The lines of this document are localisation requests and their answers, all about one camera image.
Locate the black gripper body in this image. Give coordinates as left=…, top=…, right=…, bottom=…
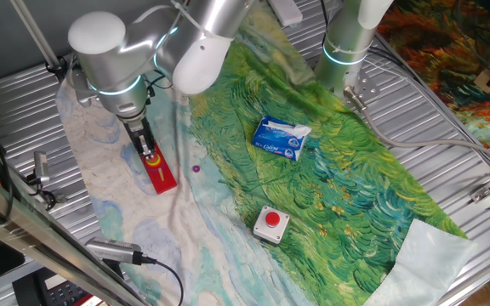
left=120, top=113, right=156, bottom=149

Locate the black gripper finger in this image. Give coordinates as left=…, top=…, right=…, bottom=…
left=134, top=131, right=148, bottom=156
left=142, top=135, right=157, bottom=160

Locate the red Hanoi base board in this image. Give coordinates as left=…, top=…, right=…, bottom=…
left=140, top=144, right=179, bottom=196

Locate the blue tissue pack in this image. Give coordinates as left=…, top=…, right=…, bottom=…
left=252, top=115, right=313, bottom=162

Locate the grey metal pole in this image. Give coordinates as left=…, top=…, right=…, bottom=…
left=9, top=0, right=70, bottom=82

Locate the grey emergency stop button box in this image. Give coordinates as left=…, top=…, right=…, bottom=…
left=252, top=205, right=291, bottom=245

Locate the black desk telephone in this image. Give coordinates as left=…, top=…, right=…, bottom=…
left=11, top=267, right=101, bottom=306

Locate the green painted landscape cloth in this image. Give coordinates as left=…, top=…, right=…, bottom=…
left=56, top=8, right=478, bottom=306

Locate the white power strip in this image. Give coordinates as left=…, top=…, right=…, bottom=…
left=268, top=0, right=304, bottom=27

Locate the orange dark painted cloth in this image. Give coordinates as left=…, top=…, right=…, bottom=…
left=376, top=0, right=490, bottom=150

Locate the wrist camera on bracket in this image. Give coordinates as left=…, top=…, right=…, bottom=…
left=69, top=67, right=97, bottom=108

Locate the small grey mounted camera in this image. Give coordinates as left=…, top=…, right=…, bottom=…
left=31, top=150, right=51, bottom=186

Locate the silver camera with lens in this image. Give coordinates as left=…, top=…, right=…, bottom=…
left=84, top=237, right=157, bottom=267

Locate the black camera cable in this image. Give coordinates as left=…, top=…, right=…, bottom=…
left=153, top=258, right=185, bottom=306

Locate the aluminium frame bar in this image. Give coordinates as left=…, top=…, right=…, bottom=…
left=0, top=163, right=151, bottom=306

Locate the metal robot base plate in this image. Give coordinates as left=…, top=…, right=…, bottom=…
left=342, top=67, right=381, bottom=101

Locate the grey robot hose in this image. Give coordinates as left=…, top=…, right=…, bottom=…
left=342, top=86, right=490, bottom=169

